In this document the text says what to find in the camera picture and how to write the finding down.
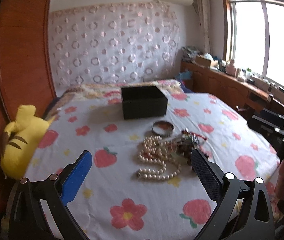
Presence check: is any blue crystal flower brooch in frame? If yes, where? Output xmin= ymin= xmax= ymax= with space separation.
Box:
xmin=169 ymin=129 xmax=207 ymax=166

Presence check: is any white pearl necklace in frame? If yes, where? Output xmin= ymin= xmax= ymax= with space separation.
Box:
xmin=136 ymin=135 xmax=182 ymax=181

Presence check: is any black cardboard jewelry box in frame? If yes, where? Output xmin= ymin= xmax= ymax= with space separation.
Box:
xmin=121 ymin=86 xmax=168 ymax=120

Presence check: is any long wooden side cabinet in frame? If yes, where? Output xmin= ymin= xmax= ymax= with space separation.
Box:
xmin=181 ymin=61 xmax=284 ymax=119

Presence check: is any yellow striped plush toy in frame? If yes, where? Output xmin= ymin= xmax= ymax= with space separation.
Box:
xmin=0 ymin=105 xmax=54 ymax=180

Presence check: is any pink bottle on cabinet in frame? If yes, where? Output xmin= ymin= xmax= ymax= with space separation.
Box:
xmin=226 ymin=59 xmax=236 ymax=77

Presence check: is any floral strawberry bed sheet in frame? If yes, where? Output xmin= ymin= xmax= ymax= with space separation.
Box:
xmin=26 ymin=90 xmax=280 ymax=239

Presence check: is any large bright window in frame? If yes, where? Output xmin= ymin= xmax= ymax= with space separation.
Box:
xmin=223 ymin=0 xmax=284 ymax=92

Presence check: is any brown cardboard box on cabinet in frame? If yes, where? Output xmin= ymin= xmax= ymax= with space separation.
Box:
xmin=195 ymin=56 xmax=211 ymax=68

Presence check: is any floral pillow at headboard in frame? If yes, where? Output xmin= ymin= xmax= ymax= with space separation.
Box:
xmin=44 ymin=79 xmax=184 ymax=117

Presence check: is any pink circle-pattern sheer curtain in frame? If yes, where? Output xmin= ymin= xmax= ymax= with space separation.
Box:
xmin=48 ymin=2 xmax=180 ymax=92

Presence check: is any silver engraved cuff bracelet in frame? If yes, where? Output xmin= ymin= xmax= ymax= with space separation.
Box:
xmin=151 ymin=120 xmax=175 ymax=138

